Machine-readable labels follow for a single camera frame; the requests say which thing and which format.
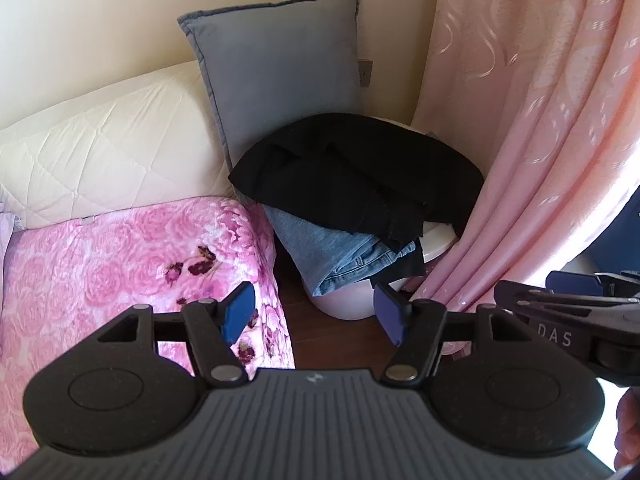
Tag black sweater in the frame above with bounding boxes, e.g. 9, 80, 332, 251
228, 112, 486, 253

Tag right hand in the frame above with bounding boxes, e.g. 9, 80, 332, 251
614, 389, 640, 470

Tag blue jeans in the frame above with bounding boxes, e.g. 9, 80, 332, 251
262, 206, 424, 297

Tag pink rose blanket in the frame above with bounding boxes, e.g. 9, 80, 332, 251
1, 197, 294, 471

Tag cream quilted pillow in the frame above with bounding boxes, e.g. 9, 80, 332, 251
1, 62, 232, 229

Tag pink patterned curtain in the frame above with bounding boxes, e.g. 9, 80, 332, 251
412, 0, 639, 311

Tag grey-blue cushion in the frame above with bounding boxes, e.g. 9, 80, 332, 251
178, 0, 362, 167

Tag wall socket plate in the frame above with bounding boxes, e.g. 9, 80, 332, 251
358, 58, 373, 88

